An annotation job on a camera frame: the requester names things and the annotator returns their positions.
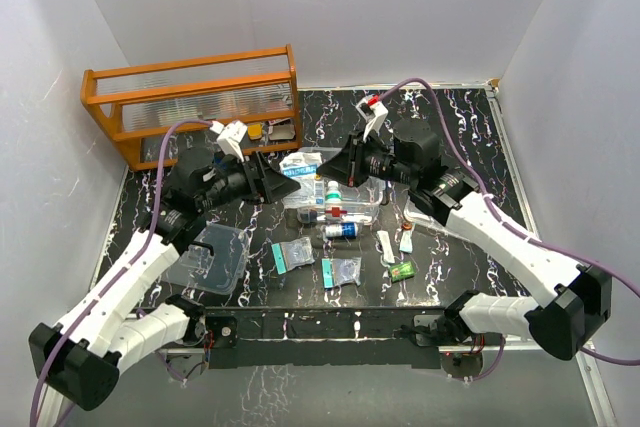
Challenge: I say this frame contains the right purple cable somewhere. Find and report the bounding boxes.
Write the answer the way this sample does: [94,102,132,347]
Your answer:
[374,77,640,381]

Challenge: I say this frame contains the green small packet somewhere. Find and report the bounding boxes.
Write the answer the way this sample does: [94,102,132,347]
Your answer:
[389,261,416,282]

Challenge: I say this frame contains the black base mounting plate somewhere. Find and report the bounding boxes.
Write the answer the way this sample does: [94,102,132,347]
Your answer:
[205,307,472,369]

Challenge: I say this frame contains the brown bottle orange cap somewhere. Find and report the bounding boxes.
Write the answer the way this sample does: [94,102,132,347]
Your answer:
[297,208,318,224]

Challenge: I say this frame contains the yellow item on shelf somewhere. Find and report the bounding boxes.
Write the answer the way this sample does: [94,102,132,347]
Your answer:
[247,123,263,141]

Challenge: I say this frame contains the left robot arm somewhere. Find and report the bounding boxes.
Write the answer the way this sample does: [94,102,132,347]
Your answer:
[28,148,300,411]

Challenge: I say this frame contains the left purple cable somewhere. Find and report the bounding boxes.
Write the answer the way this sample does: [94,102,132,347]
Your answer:
[28,119,226,427]

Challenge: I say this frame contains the clear box lid with handle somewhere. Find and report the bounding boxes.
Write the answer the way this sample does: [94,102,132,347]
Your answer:
[162,223,250,296]

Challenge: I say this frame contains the blue white spray can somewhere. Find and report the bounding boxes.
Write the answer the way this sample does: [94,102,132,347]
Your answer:
[321,222,361,240]

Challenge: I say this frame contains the white bottle green band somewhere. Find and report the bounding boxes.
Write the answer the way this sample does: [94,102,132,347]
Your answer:
[325,180,342,204]

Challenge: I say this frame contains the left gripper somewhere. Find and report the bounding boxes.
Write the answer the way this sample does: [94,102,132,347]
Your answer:
[197,149,299,212]

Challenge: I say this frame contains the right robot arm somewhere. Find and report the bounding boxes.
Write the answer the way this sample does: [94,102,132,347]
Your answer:
[317,121,612,360]

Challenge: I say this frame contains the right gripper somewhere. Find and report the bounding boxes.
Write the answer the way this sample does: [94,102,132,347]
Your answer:
[317,129,416,189]

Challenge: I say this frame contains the orange wooden shelf rack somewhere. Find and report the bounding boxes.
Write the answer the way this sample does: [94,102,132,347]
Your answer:
[80,44,303,171]

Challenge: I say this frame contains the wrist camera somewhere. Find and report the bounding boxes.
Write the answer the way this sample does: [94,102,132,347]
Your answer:
[356,95,388,141]
[210,120,248,162]

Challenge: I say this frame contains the clear bag teal header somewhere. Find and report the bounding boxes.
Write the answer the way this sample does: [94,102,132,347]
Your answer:
[321,257,361,289]

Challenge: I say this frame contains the clear first aid box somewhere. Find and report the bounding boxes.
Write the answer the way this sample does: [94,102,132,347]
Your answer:
[282,147,386,225]

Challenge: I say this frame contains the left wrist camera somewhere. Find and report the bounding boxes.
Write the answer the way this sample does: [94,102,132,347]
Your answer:
[210,120,248,162]

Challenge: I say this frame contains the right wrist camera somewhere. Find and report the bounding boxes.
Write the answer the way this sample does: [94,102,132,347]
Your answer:
[356,95,388,141]

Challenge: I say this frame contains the purple cable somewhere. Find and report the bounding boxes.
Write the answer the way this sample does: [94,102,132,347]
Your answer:
[374,77,640,381]
[28,119,226,427]

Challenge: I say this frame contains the white teal ointment tube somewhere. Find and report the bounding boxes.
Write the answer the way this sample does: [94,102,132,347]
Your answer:
[399,222,414,254]

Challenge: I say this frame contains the cardboard box on shelf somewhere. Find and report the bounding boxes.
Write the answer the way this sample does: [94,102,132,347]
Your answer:
[267,118,296,142]

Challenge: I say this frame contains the clear divider tray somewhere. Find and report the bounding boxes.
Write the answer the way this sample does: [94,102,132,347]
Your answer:
[403,199,450,235]

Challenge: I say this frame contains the white blue medicine packet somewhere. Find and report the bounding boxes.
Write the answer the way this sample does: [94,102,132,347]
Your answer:
[279,151,323,181]

